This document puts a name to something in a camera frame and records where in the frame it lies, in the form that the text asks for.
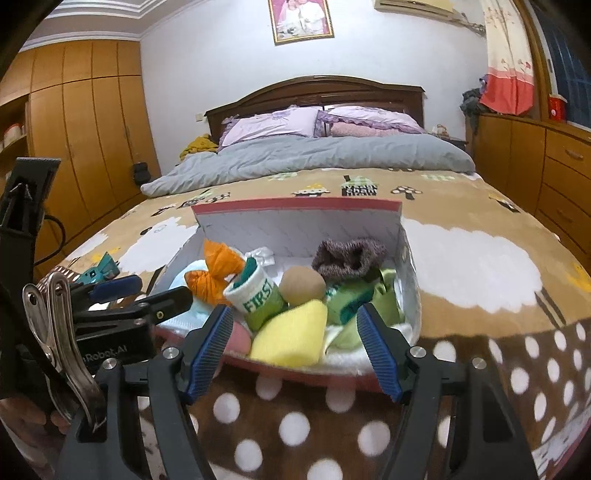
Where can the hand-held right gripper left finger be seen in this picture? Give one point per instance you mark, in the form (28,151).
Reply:
(210,350)

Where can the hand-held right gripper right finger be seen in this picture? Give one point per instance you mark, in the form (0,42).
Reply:
(378,350)

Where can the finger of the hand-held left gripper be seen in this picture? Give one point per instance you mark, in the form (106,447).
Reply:
(115,286)
(166,302)

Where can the blue face mask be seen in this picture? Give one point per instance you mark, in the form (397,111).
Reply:
(182,279)

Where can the pink round pad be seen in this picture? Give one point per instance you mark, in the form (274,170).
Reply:
(240,337)

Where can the white towel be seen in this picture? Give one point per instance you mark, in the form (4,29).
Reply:
(406,331)

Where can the light green cloth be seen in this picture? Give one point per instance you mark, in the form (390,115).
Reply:
(388,300)

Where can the orange cloth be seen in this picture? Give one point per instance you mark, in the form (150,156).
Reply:
(214,277)

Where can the white green sock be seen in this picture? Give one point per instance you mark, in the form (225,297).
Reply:
(254,300)

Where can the yellow sponge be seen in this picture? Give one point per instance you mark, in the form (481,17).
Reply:
(288,337)

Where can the brown knitted sock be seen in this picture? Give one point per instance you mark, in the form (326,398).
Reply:
(346,258)

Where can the white plastic bag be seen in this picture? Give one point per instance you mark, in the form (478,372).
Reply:
(261,256)

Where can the red cardboard box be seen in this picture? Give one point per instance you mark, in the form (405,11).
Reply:
(300,230)

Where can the person's left hand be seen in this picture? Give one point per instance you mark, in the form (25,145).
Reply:
(23,415)

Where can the teal dinosaur toy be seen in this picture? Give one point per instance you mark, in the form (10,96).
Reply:
(101,270)

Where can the black bag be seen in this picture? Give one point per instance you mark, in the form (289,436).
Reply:
(141,173)

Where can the printed sheep blanket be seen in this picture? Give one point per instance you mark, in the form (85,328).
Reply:
(461,258)

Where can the wooden wardrobe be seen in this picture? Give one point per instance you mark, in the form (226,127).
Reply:
(92,138)

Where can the yellow cloth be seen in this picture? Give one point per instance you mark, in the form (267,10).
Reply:
(198,145)

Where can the grey duvet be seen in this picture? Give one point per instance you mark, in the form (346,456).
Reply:
(300,157)

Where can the dark wooden nightstand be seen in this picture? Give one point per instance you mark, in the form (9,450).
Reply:
(458,145)

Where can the pink folded blanket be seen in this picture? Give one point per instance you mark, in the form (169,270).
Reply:
(364,129)

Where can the small beige figurine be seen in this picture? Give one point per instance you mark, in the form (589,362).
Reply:
(440,130)

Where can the lilac ruffled pillow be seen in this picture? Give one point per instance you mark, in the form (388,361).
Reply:
(369,115)

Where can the wooden drawer cabinet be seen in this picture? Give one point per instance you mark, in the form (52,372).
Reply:
(517,152)

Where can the dark wooden headboard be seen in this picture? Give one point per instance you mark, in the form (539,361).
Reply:
(314,90)

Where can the dark clothes pile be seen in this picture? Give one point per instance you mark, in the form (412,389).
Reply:
(472,104)

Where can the red container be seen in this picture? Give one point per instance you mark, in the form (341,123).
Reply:
(557,108)

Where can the floral curtain with red hem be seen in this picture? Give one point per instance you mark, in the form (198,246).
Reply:
(505,64)

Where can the window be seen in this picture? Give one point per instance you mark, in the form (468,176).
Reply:
(563,60)

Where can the framed wall picture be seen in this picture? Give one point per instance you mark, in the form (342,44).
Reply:
(300,21)

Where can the wall air conditioner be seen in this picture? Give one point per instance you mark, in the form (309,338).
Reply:
(411,7)

